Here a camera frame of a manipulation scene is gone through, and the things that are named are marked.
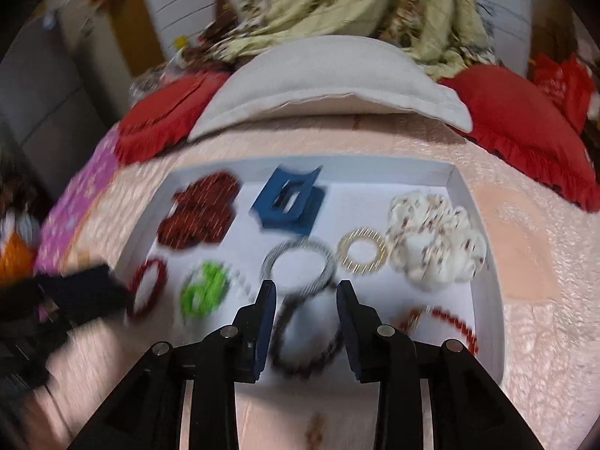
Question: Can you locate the dark brown bead bracelet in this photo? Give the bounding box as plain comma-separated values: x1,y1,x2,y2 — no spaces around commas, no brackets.
268,288,345,378

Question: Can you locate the clear plastic bag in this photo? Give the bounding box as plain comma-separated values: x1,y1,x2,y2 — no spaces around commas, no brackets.
129,49,200,97

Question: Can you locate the purple floral blanket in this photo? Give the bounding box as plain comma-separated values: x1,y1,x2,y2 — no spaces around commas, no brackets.
35,129,123,275

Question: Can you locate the dark red dotted scrunchie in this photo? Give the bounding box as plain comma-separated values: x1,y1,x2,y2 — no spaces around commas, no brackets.
156,171,241,247

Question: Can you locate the white shallow cardboard box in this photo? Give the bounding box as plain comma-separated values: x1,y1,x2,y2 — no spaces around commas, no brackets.
112,157,507,383

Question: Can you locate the green bead bracelet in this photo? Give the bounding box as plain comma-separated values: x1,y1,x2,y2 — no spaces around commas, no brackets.
179,262,231,322

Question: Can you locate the red ruffled round cushion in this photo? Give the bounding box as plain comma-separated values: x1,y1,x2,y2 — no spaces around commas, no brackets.
115,71,231,166

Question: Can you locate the large red bead bracelet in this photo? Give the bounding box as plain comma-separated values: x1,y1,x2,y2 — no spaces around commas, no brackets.
126,257,168,322

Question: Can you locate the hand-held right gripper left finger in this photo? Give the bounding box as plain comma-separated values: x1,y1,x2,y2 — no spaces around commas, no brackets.
68,279,278,450

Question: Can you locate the white pillow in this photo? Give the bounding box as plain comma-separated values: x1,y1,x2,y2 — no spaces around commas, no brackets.
187,37,474,142

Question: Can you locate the yellow floral bedsheet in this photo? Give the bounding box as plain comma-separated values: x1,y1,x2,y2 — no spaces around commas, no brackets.
197,0,500,80

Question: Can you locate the small red bead bracelet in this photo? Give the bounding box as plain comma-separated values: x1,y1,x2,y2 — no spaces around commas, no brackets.
396,306,480,356

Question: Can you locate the white printed scrunchie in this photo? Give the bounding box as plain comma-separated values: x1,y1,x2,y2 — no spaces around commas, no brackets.
385,191,488,291

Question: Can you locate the golden spiral hair tie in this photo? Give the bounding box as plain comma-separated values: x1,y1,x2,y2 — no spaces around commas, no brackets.
336,228,388,273

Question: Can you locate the blue hair claw clip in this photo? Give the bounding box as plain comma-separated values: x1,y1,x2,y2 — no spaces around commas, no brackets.
250,164,326,237

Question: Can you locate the grey spiral hair tie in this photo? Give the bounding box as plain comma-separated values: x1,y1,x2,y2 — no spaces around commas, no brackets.
260,237,337,298

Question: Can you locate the red ruffled heart cushion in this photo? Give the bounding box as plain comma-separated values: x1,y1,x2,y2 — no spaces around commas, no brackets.
438,64,596,212

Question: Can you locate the red shopping bag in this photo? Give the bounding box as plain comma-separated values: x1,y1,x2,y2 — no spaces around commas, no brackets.
529,53,595,134

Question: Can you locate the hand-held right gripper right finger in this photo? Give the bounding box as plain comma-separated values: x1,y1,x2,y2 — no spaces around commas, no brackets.
336,279,547,450

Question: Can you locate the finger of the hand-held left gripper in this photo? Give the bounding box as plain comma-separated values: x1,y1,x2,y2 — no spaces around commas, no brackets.
35,262,131,326

